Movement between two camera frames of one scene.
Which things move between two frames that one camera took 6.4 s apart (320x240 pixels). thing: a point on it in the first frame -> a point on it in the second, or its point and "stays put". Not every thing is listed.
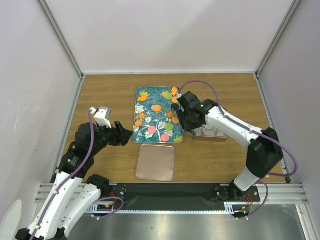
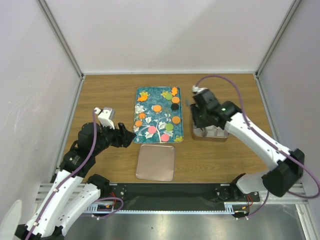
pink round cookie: x=152 y=129 stays put
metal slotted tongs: x=194 y=135 -> x=204 y=132
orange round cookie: x=175 y=120 stays put
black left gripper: x=120 y=136 stays put
